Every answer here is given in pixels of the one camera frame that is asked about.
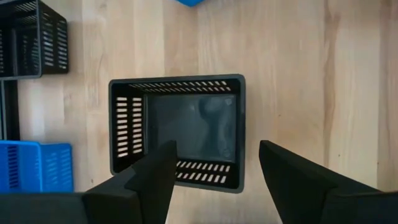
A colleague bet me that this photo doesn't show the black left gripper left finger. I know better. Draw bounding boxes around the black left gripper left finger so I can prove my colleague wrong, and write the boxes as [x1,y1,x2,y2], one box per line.
[83,139,178,224]

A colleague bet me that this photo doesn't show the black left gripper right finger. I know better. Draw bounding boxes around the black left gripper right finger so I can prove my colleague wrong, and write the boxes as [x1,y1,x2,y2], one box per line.
[259,139,398,224]

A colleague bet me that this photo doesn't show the black slotted plastic basket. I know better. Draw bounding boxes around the black slotted plastic basket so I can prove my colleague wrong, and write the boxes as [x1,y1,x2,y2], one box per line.
[108,73,246,194]
[0,0,69,81]

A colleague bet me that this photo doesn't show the blue slotted plastic basket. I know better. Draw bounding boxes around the blue slotted plastic basket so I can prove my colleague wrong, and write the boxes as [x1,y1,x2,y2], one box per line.
[175,0,206,7]
[0,140,75,194]

